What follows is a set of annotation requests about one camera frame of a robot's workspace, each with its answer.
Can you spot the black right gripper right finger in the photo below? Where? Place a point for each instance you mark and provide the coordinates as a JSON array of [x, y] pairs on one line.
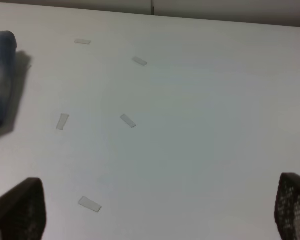
[[287, 206]]

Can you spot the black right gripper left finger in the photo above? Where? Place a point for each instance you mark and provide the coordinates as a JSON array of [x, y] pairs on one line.
[[23, 213]]

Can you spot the children's blue denim shorts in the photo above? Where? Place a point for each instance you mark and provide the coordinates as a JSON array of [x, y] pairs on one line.
[[8, 46]]

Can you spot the clear tape strip under shorts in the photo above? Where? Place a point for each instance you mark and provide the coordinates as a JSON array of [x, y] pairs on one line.
[[82, 41]]

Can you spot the clear tape strip near right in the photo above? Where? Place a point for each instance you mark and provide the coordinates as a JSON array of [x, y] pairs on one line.
[[89, 204]]

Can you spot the clear tape strip near left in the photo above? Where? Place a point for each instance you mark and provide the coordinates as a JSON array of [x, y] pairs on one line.
[[62, 121]]

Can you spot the clear tape strip far right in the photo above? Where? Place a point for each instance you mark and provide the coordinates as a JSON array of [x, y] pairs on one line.
[[128, 121]]

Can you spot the clear tape strip centre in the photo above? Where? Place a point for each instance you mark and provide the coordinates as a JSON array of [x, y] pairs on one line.
[[139, 61]]

